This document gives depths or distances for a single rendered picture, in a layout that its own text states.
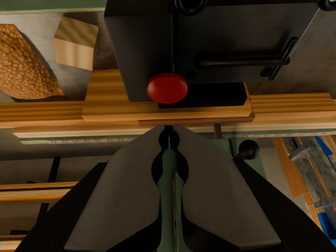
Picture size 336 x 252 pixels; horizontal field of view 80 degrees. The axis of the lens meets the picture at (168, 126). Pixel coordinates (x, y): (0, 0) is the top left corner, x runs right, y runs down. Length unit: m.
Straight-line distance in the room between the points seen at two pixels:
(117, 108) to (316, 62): 0.29
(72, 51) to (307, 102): 0.36
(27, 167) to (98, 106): 3.31
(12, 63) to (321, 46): 0.39
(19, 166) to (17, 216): 0.70
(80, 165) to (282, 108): 2.94
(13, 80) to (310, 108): 0.44
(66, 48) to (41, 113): 0.17
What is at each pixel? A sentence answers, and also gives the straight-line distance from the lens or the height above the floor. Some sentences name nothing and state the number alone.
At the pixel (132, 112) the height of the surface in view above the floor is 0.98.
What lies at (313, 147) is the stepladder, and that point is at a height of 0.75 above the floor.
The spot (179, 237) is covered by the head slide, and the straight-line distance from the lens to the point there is 0.37.
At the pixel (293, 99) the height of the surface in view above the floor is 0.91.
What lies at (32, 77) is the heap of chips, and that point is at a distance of 0.34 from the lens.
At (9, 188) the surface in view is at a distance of 2.92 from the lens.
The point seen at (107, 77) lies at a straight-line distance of 0.30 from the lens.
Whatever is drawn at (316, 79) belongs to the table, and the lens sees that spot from 0.40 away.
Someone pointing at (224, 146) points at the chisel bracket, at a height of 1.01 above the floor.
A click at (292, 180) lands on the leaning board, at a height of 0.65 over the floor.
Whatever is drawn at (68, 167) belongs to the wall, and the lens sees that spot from 3.22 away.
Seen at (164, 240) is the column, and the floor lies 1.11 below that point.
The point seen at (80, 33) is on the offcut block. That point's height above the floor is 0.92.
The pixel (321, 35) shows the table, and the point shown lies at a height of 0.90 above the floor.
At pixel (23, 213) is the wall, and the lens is 3.35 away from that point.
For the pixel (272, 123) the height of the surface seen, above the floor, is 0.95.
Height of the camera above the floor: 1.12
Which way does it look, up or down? 30 degrees down
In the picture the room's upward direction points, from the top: 178 degrees clockwise
